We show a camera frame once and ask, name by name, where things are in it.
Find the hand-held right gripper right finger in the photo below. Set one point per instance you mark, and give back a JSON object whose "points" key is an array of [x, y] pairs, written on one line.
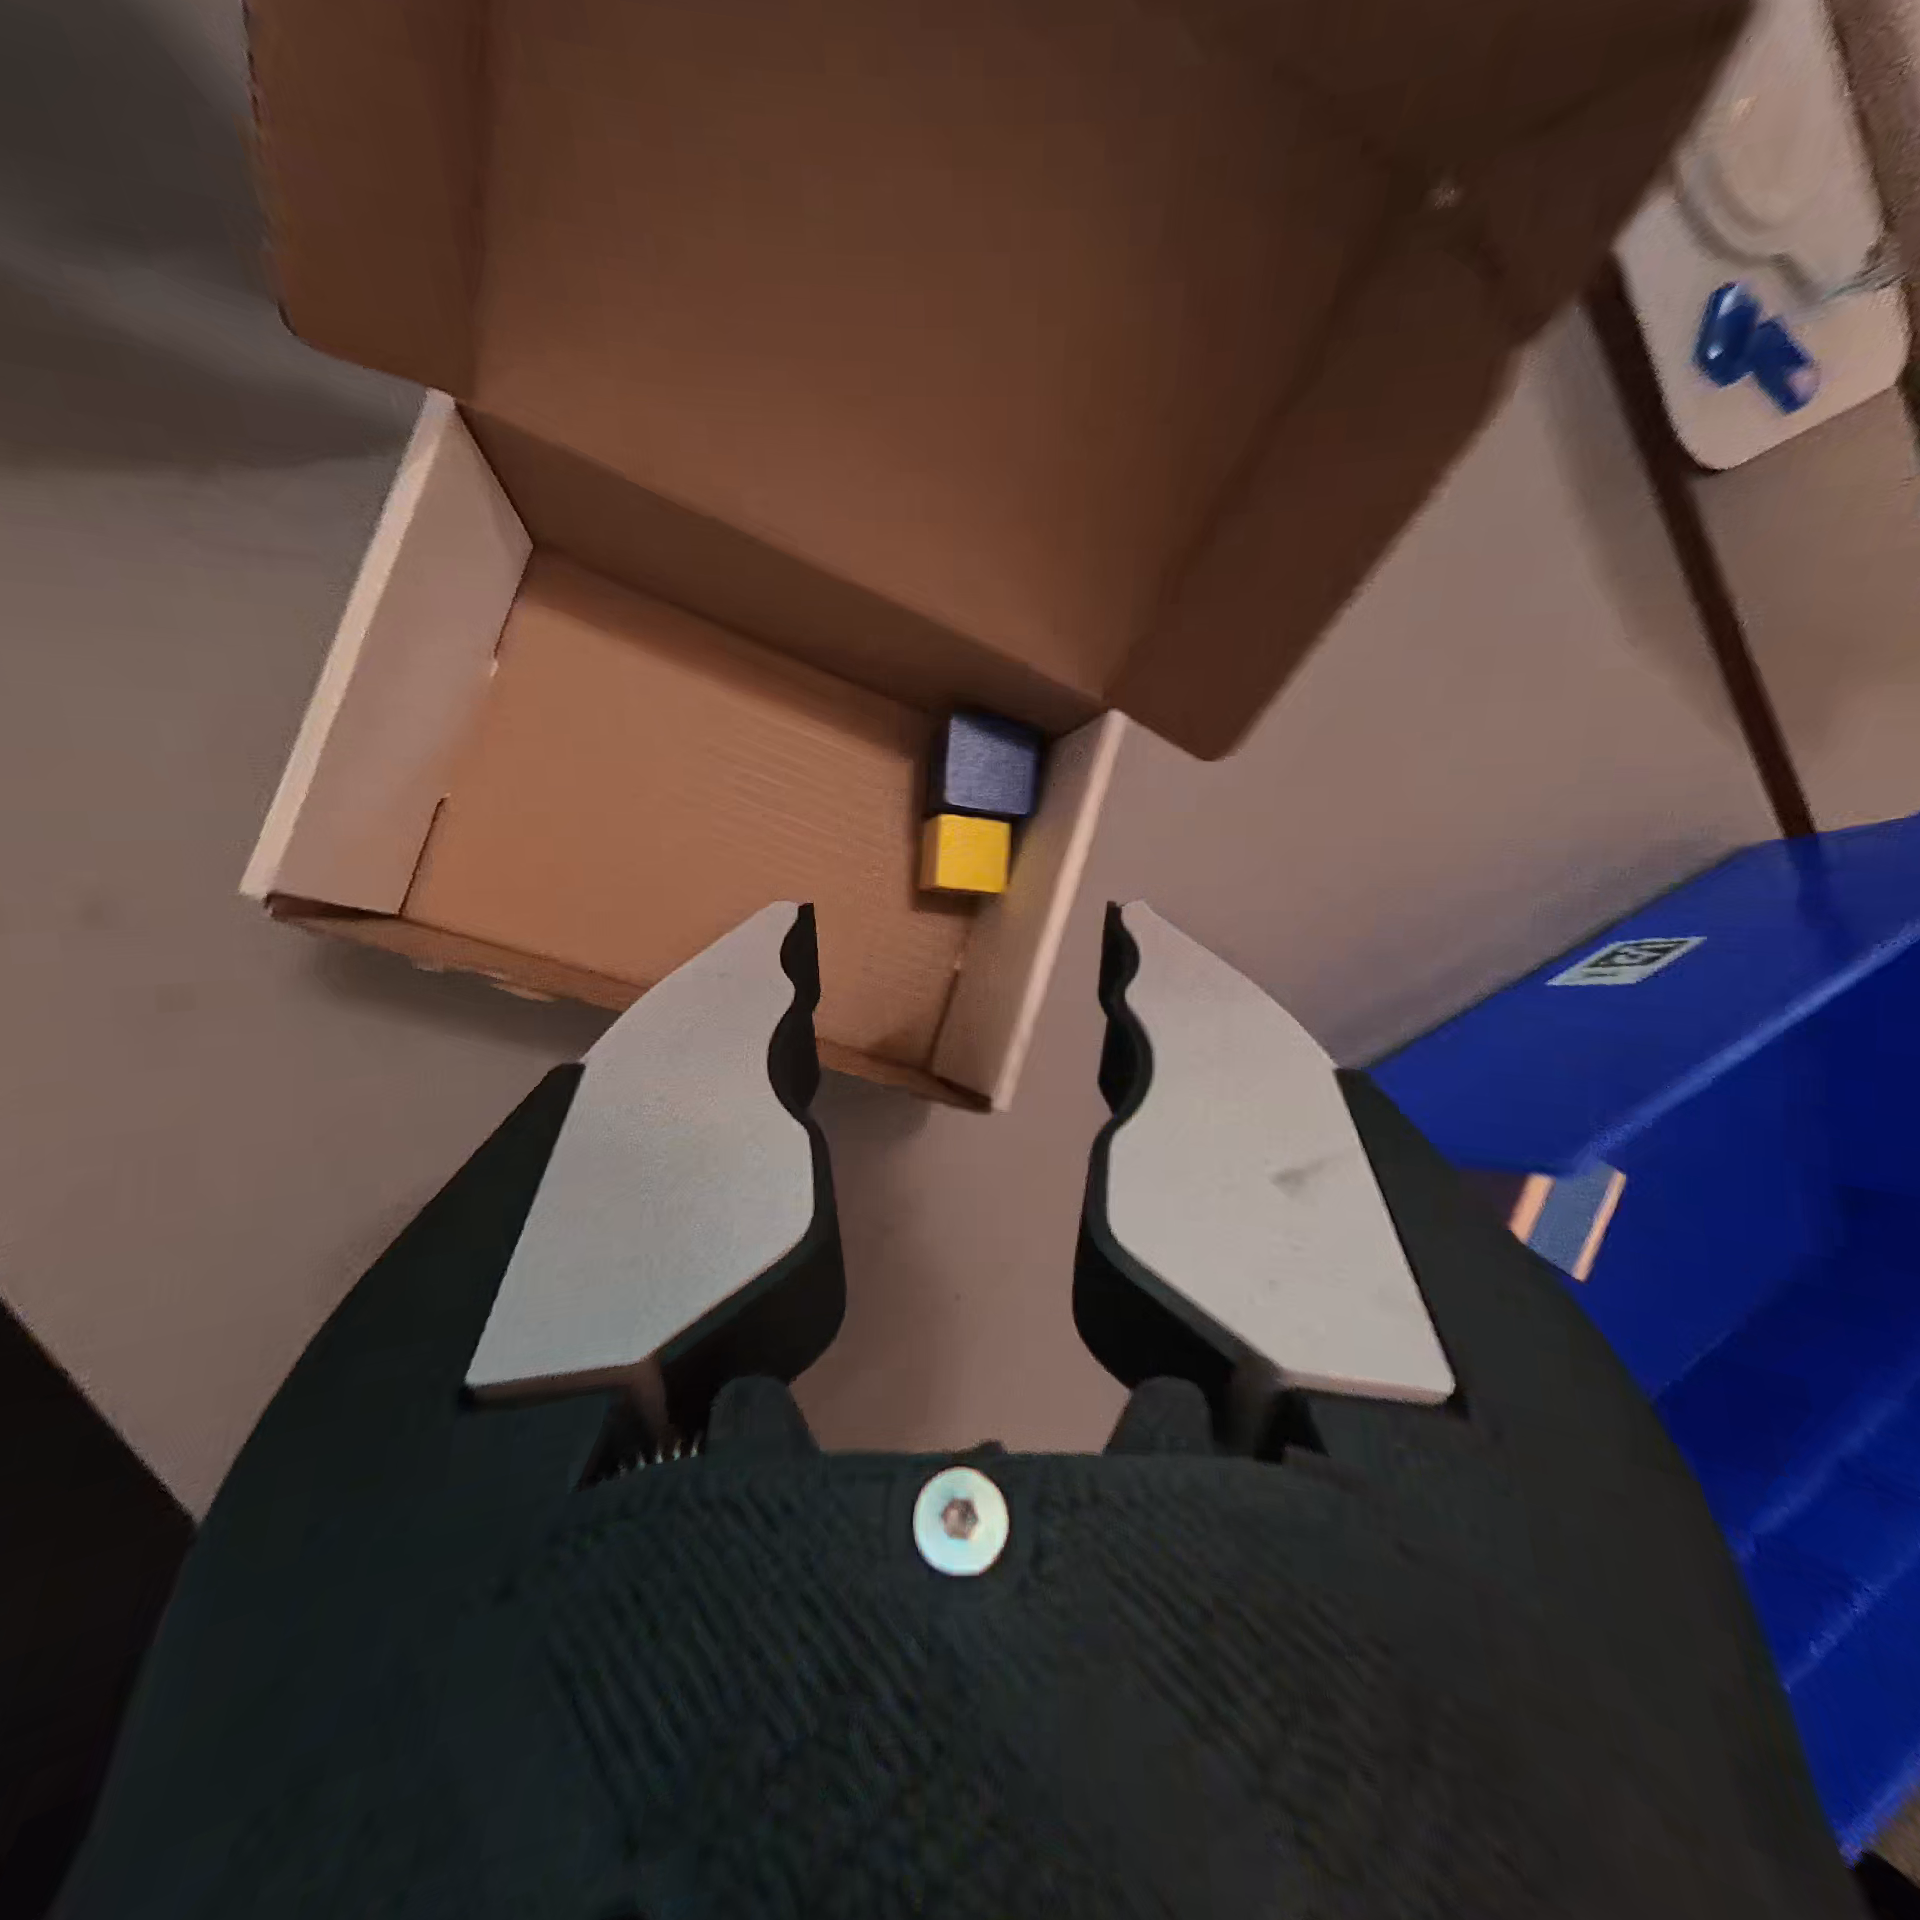
{"points": [[1259, 1184]]}

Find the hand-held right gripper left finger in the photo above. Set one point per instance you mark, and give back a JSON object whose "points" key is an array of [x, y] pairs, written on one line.
{"points": [[661, 1200]]}

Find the white cardboard mailer box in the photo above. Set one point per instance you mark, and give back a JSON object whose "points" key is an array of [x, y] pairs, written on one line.
{"points": [[674, 779]]}

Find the yellow cube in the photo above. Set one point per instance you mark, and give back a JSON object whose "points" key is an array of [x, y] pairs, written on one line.
{"points": [[964, 856]]}

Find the blue plastic bin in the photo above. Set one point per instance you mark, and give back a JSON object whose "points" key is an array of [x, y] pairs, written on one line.
{"points": [[1724, 1050]]}

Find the dark blue cube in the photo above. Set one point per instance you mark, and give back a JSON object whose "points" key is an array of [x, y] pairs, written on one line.
{"points": [[986, 764]]}

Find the black and white marker label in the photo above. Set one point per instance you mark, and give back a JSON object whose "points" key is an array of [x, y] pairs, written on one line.
{"points": [[1627, 961]]}

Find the small blue plastic block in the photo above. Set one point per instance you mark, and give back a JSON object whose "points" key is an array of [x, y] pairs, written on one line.
{"points": [[1724, 330], [1781, 375]]}

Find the white sign stand base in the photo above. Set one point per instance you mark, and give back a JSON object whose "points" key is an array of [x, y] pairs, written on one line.
{"points": [[1665, 299]]}

